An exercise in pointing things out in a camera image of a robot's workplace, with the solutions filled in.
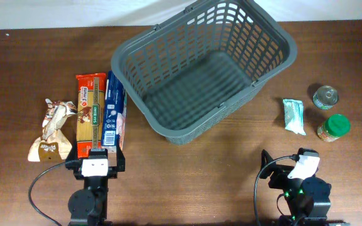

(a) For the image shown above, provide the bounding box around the orange spaghetti packet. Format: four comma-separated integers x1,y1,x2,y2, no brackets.
76,73,107,158

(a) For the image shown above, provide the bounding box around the mint green wipes packet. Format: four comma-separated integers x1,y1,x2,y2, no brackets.
283,99,306,136

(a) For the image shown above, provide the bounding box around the brown white snack bag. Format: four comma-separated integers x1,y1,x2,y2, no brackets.
27,99,77,162

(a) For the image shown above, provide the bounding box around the blue cardboard food box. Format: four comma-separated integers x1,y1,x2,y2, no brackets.
101,71,127,153

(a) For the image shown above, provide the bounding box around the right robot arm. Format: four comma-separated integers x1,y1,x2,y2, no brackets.
253,148,348,226

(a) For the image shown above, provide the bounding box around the glass jar green lid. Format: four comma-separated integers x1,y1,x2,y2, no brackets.
317,114,351,142

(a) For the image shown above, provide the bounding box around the grey plastic shopping basket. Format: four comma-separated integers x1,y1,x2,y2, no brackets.
111,1,297,145

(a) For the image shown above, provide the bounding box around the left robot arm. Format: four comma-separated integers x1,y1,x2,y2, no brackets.
65,147,126,226

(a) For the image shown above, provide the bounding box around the tin can green label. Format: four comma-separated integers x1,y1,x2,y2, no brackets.
312,85,339,110

